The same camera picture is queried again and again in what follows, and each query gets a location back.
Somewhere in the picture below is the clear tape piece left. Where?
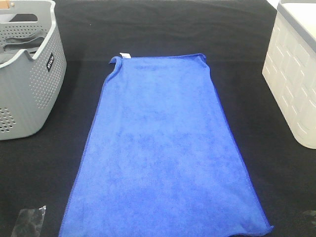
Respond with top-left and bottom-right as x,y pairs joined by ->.
11,205 -> 46,237

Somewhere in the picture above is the white plastic storage box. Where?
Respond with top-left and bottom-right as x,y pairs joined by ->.
262,0 -> 316,149

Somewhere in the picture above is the grey towel in basket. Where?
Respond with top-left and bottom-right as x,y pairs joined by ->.
0,36 -> 45,64

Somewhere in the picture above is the black fabric table mat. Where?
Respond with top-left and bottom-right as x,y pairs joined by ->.
0,0 -> 316,237

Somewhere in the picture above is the blue microfibre towel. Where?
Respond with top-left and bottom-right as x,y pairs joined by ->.
59,54 -> 273,237

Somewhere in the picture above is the clear tape piece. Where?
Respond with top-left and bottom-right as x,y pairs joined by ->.
303,210 -> 316,228
11,205 -> 46,237

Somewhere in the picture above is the clear tape piece right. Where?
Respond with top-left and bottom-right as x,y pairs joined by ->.
303,210 -> 316,228

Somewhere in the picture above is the grey perforated laundry basket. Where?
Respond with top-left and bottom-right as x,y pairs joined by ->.
0,0 -> 67,140

